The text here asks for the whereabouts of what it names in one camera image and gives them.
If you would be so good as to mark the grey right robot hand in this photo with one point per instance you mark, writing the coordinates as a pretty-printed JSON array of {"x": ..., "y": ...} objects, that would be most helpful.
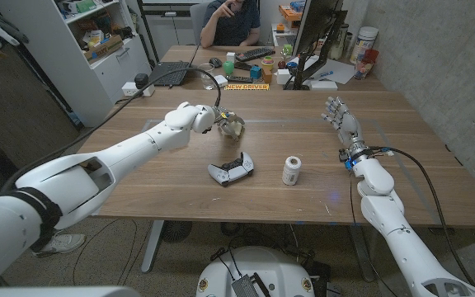
[{"x": 349, "y": 125}]

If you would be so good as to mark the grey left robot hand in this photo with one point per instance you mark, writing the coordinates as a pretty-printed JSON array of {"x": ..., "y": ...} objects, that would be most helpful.
[{"x": 222, "y": 115}]

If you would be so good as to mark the yellow sponge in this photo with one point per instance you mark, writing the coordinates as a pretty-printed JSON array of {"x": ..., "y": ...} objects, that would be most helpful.
[{"x": 234, "y": 128}]

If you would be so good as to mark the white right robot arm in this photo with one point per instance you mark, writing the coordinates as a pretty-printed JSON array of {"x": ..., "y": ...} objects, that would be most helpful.
[{"x": 386, "y": 214}]

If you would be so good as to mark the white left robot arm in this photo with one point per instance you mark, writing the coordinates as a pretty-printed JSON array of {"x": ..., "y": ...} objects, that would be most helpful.
[{"x": 138, "y": 144}]

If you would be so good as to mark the white black game controller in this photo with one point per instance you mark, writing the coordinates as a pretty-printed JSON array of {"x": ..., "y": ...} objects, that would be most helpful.
[{"x": 230, "y": 170}]

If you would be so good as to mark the white square adapter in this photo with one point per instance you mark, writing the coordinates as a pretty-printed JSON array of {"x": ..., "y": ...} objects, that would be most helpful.
[{"x": 221, "y": 81}]

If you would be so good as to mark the yellow new driver sign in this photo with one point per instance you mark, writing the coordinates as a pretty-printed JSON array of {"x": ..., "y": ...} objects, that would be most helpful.
[{"x": 246, "y": 87}]

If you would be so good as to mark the clear drinking glass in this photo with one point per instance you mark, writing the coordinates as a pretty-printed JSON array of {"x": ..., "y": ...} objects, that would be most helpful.
[{"x": 207, "y": 80}]

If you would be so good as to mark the black remote control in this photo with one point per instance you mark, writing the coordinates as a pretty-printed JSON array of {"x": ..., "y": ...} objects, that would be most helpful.
[{"x": 239, "y": 79}]

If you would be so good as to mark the white flat box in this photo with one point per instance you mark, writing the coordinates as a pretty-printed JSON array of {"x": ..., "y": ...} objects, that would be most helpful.
[{"x": 323, "y": 85}]

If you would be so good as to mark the black computer mouse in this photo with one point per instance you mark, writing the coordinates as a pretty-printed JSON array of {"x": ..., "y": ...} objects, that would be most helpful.
[{"x": 215, "y": 62}]

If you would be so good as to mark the blue cube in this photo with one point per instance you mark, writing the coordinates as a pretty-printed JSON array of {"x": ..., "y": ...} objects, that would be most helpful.
[{"x": 255, "y": 72}]

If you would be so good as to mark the blue pen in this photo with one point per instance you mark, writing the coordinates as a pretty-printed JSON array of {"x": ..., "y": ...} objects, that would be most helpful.
[{"x": 324, "y": 75}]

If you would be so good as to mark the white paper sheet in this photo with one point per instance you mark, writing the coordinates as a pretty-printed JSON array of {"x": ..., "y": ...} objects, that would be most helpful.
[{"x": 340, "y": 68}]

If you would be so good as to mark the small white cube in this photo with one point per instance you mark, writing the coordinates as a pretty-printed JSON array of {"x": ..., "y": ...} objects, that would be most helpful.
[{"x": 230, "y": 57}]

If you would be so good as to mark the brown wooden block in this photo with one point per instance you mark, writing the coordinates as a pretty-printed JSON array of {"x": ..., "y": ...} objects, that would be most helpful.
[{"x": 266, "y": 76}]

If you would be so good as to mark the black laptop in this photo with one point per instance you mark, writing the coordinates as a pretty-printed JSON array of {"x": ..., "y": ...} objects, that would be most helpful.
[{"x": 170, "y": 76}]

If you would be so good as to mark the colourful stacking toy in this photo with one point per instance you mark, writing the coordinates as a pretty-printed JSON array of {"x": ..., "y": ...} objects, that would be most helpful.
[{"x": 267, "y": 63}]

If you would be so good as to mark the black keyboard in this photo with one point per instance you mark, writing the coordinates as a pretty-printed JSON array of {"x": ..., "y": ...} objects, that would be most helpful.
[{"x": 255, "y": 54}]

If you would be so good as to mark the white small box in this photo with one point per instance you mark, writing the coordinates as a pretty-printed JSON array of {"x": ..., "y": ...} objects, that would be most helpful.
[{"x": 283, "y": 77}]

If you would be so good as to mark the small white bottle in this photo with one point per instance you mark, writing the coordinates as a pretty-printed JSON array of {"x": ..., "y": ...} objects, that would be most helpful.
[{"x": 291, "y": 171}]

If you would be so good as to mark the pale bottle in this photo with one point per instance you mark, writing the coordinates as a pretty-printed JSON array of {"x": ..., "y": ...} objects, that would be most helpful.
[{"x": 339, "y": 43}]

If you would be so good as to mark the white round canister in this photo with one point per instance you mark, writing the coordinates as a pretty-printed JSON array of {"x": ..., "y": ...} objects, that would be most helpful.
[{"x": 363, "y": 43}]

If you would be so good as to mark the black round plug adapter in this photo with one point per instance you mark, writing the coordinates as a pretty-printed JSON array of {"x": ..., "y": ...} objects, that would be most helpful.
[{"x": 140, "y": 79}]

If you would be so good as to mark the seated person in dark shirt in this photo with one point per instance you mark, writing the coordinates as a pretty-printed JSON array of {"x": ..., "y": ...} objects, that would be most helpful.
[{"x": 233, "y": 26}]

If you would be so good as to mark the white power strip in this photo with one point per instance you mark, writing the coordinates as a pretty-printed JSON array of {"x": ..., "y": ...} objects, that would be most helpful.
[{"x": 129, "y": 89}]

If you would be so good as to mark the grey office chair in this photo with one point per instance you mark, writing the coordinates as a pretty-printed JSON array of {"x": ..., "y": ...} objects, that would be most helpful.
[{"x": 197, "y": 20}]

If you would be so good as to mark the black monitor with stand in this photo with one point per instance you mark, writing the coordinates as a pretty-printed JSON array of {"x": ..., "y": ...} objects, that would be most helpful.
[{"x": 316, "y": 24}]

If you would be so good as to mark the orange box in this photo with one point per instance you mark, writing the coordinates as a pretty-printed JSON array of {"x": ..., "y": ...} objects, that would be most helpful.
[{"x": 290, "y": 13}]

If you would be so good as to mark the grey table leg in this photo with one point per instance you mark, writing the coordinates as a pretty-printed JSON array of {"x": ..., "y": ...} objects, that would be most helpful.
[{"x": 361, "y": 253}]

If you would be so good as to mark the cardboard box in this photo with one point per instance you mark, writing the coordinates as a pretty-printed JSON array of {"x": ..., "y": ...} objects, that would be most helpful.
[{"x": 103, "y": 48}]

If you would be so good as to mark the white shelf cabinet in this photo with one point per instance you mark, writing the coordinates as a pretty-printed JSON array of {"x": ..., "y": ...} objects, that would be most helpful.
[{"x": 76, "y": 82}]

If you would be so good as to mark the white table leg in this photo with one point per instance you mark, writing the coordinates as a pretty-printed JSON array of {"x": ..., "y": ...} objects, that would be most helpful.
[{"x": 152, "y": 247}]

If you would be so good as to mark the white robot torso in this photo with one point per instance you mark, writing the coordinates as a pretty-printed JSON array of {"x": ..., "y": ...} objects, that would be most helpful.
[{"x": 258, "y": 264}]

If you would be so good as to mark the grey ribbed module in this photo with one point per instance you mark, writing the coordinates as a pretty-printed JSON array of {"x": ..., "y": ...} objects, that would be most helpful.
[{"x": 245, "y": 286}]

